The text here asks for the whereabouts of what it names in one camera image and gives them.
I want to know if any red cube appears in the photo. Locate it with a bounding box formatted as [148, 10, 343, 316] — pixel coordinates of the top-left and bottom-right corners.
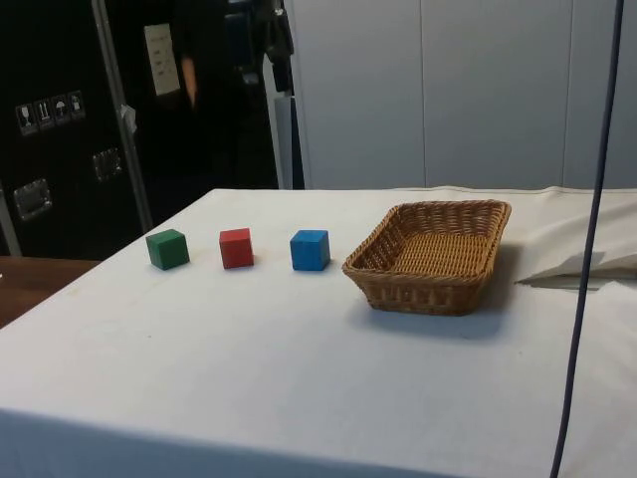
[218, 227, 256, 271]

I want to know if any black cabinet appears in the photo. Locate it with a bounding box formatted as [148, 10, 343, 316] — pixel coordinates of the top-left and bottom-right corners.
[0, 0, 296, 260]

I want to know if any green cube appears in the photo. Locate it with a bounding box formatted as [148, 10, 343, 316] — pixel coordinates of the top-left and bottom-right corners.
[144, 228, 191, 272]

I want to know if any dark blue cable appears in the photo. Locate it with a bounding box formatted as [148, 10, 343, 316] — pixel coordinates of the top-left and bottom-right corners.
[548, 0, 626, 478]

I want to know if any pale grey locker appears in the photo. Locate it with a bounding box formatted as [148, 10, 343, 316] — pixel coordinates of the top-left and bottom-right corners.
[292, 0, 424, 190]
[563, 0, 637, 189]
[420, 0, 567, 190]

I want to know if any blue cube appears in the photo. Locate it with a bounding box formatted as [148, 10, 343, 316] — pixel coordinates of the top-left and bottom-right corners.
[289, 228, 331, 273]

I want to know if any wicker basket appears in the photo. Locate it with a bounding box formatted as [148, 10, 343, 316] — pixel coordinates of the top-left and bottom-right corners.
[340, 199, 514, 318]

